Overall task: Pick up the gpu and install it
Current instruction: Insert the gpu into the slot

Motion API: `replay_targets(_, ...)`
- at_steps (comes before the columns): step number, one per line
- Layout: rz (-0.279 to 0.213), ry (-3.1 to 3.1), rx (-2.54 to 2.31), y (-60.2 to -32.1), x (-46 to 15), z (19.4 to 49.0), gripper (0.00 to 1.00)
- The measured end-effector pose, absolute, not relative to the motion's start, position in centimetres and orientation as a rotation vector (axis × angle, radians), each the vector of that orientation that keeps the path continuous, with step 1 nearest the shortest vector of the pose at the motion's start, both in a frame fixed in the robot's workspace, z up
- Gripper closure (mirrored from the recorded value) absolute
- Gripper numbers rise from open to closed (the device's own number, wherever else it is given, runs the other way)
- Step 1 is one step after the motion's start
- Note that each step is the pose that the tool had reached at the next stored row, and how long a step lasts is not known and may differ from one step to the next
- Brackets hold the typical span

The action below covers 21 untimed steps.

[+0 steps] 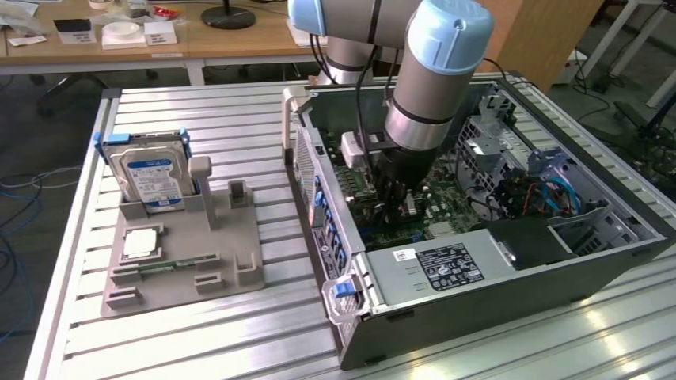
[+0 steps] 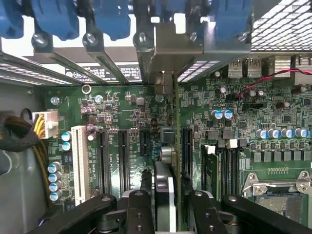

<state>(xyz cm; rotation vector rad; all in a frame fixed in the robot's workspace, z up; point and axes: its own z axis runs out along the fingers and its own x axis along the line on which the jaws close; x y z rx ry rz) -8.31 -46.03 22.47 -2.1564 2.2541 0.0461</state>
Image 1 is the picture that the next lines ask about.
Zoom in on grey power supply unit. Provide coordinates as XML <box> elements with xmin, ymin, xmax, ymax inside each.
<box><xmin>361</xmin><ymin>230</ymin><xmax>529</xmax><ymax>314</ymax></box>

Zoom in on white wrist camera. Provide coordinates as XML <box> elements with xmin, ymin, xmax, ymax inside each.
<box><xmin>341</xmin><ymin>132</ymin><xmax>370</xmax><ymax>168</ymax></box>

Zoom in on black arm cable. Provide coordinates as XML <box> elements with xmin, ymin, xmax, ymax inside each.
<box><xmin>308</xmin><ymin>0</ymin><xmax>394</xmax><ymax>159</ymax></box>

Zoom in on blue SATA wire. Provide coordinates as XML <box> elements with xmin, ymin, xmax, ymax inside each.
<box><xmin>542</xmin><ymin>177</ymin><xmax>582</xmax><ymax>217</ymax></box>

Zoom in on perforated metal drive cage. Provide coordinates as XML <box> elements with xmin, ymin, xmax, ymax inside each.
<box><xmin>452</xmin><ymin>114</ymin><xmax>529</xmax><ymax>195</ymax></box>

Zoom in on white floor cable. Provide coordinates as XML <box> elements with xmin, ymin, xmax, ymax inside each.
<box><xmin>0</xmin><ymin>165</ymin><xmax>80</xmax><ymax>189</ymax></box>

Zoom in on silver CPU chip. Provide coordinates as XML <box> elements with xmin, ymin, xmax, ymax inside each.
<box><xmin>120</xmin><ymin>228</ymin><xmax>160</xmax><ymax>261</ymax></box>

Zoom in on black round lamp base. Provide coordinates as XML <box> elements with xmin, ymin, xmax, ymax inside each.
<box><xmin>200</xmin><ymin>0</ymin><xmax>257</xmax><ymax>29</ymax></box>

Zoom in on black plastic shroud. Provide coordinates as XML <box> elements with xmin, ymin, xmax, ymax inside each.
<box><xmin>468</xmin><ymin>216</ymin><xmax>577</xmax><ymax>271</ymax></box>

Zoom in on hard disk with blue carrier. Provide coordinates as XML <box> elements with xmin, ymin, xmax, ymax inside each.
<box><xmin>93</xmin><ymin>128</ymin><xmax>192</xmax><ymax>217</ymax></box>

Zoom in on black power cable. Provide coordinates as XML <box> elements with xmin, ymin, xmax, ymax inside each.
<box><xmin>482</xmin><ymin>58</ymin><xmax>537</xmax><ymax>88</ymax></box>

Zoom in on white table frame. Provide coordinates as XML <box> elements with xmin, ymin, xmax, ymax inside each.
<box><xmin>577</xmin><ymin>0</ymin><xmax>676</xmax><ymax>108</ymax></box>

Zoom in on white labelled box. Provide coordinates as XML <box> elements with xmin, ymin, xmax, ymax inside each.
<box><xmin>142</xmin><ymin>21</ymin><xmax>180</xmax><ymax>47</ymax></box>

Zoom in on blue floor cables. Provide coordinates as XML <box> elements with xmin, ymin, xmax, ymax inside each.
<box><xmin>0</xmin><ymin>189</ymin><xmax>42</xmax><ymax>341</ymax></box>

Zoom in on wooden cabinet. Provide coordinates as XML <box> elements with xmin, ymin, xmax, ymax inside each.
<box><xmin>474</xmin><ymin>0</ymin><xmax>606</xmax><ymax>92</ymax></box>

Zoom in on metal disk bay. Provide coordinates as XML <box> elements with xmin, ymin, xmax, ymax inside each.
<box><xmin>546</xmin><ymin>205</ymin><xmax>640</xmax><ymax>258</ymax></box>

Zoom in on stack of white papers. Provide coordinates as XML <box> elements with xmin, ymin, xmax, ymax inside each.
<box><xmin>286</xmin><ymin>31</ymin><xmax>328</xmax><ymax>48</ymax></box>

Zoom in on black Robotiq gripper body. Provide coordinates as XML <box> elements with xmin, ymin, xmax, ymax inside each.
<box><xmin>368</xmin><ymin>144</ymin><xmax>440</xmax><ymax>192</ymax></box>

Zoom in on black office chair base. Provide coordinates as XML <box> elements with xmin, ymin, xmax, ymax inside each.
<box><xmin>30</xmin><ymin>73</ymin><xmax>106</xmax><ymax>118</ymax></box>

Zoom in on green RAM stick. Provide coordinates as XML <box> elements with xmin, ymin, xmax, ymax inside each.
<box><xmin>134</xmin><ymin>256</ymin><xmax>212</xmax><ymax>275</ymax></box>

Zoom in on open black PC case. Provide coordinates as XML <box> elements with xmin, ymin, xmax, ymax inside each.
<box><xmin>282</xmin><ymin>70</ymin><xmax>668</xmax><ymax>371</ymax></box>

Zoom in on long wooden desk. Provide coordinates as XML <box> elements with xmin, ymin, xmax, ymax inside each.
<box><xmin>0</xmin><ymin>0</ymin><xmax>476</xmax><ymax>76</ymax></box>

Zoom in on clear plastic bags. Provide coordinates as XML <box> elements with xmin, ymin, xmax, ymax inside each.
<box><xmin>0</xmin><ymin>2</ymin><xmax>48</xmax><ymax>36</ymax></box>

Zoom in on black and white box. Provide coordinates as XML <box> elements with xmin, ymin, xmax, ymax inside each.
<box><xmin>52</xmin><ymin>18</ymin><xmax>97</xmax><ymax>45</ymax></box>

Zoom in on green motherboard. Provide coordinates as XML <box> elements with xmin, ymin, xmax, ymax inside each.
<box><xmin>324</xmin><ymin>130</ymin><xmax>492</xmax><ymax>250</ymax></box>

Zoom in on white box with red button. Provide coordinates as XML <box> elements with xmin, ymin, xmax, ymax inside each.
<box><xmin>560</xmin><ymin>49</ymin><xmax>590</xmax><ymax>86</ymax></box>

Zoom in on grey plastic parts rack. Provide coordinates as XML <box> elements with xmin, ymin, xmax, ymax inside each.
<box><xmin>98</xmin><ymin>156</ymin><xmax>265</xmax><ymax>320</ymax></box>

